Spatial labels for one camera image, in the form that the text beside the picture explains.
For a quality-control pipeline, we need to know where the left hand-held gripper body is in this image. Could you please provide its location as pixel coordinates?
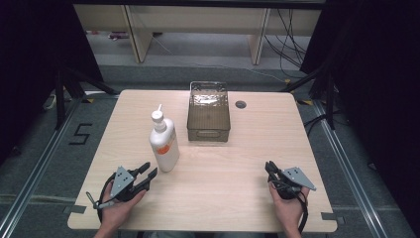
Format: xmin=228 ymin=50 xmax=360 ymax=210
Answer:
xmin=109 ymin=166 xmax=147 ymax=203

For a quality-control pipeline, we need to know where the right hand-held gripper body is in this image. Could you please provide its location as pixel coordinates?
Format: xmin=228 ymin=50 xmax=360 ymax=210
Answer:
xmin=272 ymin=166 xmax=317 ymax=200

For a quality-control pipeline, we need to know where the white pump bottle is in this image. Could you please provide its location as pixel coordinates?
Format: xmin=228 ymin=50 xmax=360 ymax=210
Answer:
xmin=149 ymin=103 xmax=181 ymax=174

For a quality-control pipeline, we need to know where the transparent brown plastic box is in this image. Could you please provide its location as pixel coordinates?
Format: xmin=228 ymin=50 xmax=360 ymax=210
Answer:
xmin=186 ymin=80 xmax=232 ymax=143

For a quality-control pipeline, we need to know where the person's right hand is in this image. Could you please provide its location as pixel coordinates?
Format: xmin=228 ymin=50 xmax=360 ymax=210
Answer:
xmin=267 ymin=181 xmax=311 ymax=234

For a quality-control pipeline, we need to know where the person's left hand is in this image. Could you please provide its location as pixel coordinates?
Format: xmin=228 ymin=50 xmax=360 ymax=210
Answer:
xmin=100 ymin=189 xmax=148 ymax=234

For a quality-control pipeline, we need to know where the black metal stand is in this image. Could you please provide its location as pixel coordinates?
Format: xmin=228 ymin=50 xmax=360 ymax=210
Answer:
xmin=53 ymin=62 xmax=120 ymax=131
xmin=280 ymin=63 xmax=343 ymax=131

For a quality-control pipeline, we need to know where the beige wooden desk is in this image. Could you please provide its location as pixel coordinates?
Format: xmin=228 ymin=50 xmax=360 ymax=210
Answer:
xmin=72 ymin=3 xmax=323 ymax=65

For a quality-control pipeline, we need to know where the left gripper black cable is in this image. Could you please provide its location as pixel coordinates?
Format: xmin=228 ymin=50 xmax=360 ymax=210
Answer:
xmin=85 ymin=173 xmax=117 ymax=223

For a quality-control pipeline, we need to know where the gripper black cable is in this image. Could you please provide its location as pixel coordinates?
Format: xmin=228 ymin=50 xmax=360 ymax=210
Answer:
xmin=276 ymin=178 xmax=309 ymax=234
xmin=85 ymin=173 xmax=117 ymax=223

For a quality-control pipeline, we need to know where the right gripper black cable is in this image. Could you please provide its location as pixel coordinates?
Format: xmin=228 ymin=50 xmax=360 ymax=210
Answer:
xmin=276 ymin=178 xmax=309 ymax=234

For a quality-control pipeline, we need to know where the bundle of black cables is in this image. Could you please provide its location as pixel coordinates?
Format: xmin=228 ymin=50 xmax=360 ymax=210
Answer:
xmin=263 ymin=8 xmax=310 ymax=79

